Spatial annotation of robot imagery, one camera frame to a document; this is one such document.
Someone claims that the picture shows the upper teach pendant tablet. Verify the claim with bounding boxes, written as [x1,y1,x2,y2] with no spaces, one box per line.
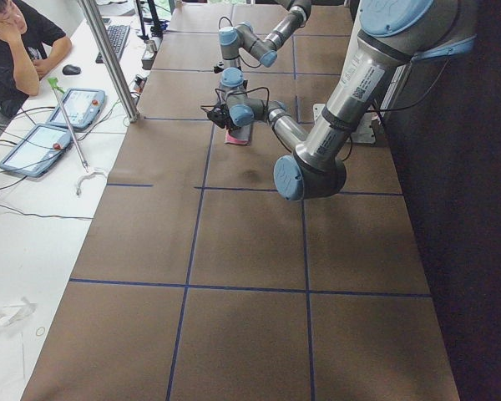
[53,88,106,132]

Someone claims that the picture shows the seated person in black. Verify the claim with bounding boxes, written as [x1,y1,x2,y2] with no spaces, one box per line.
[0,1,72,124]

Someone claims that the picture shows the black keyboard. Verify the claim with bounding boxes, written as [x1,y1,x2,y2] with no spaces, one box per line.
[106,25,130,60]

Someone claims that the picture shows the lower teach pendant tablet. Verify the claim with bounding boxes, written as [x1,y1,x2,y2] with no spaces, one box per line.
[0,124,72,178]

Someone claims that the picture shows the pink towel with grey back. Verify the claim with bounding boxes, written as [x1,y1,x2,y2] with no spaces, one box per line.
[225,124,253,145]

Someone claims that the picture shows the black computer mouse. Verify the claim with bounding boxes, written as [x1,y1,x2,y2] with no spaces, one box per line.
[62,64,82,76]

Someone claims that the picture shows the crumpled white paper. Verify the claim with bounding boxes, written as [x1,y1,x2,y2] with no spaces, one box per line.
[0,297,38,331]

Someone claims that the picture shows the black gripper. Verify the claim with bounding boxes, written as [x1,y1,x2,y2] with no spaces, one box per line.
[200,104,234,128]

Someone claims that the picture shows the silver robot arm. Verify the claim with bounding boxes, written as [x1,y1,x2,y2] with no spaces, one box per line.
[213,0,312,74]
[204,0,478,201]

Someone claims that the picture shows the aluminium frame post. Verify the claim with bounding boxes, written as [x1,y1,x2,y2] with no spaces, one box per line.
[78,0,139,123]

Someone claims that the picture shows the reacher grabber stick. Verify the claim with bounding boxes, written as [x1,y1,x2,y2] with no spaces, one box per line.
[47,76,109,197]

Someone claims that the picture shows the teach pendant tablet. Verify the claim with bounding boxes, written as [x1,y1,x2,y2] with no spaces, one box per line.
[0,124,72,178]
[53,88,106,132]

